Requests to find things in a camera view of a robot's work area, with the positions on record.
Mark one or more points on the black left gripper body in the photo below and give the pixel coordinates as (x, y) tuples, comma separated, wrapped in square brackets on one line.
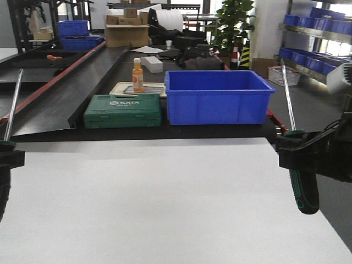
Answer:
[(10, 159)]

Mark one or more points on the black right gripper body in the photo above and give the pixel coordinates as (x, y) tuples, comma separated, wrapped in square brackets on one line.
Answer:
[(326, 152)]

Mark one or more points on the green-handled screwdriver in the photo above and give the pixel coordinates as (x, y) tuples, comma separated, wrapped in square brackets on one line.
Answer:
[(304, 184), (9, 130)]

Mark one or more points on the beige plastic tray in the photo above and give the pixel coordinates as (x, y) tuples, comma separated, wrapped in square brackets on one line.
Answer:
[(121, 86)]

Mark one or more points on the small grey metal tray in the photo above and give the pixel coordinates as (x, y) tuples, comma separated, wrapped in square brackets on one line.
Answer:
[(145, 90)]

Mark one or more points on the green SATA tool case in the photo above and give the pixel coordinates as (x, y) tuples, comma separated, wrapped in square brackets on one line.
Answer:
[(110, 111)]

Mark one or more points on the orange white traffic cone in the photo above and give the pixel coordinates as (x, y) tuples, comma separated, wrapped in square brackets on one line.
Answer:
[(234, 61)]

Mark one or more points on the blue crate far left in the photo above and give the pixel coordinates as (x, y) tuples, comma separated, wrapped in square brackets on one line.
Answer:
[(80, 43)]

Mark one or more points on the large blue plastic bin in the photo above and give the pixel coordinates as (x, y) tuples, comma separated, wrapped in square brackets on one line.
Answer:
[(206, 97)]

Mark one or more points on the orange juice bottle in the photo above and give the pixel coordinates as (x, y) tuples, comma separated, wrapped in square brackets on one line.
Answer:
[(138, 74)]

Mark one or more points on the dark cloth bag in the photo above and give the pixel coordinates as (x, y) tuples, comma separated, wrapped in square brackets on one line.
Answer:
[(199, 63)]

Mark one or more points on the green potted plant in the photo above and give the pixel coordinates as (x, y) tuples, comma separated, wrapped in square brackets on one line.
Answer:
[(232, 25)]

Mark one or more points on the large cardboard box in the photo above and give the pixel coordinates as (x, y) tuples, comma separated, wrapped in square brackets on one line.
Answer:
[(124, 35)]

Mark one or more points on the white foam block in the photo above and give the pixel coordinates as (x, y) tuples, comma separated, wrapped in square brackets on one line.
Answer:
[(152, 63)]

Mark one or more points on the white paper cup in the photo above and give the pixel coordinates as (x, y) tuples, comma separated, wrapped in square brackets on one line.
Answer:
[(169, 44)]

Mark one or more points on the orange-handled tool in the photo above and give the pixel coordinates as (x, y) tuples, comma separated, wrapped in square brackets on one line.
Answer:
[(53, 58)]

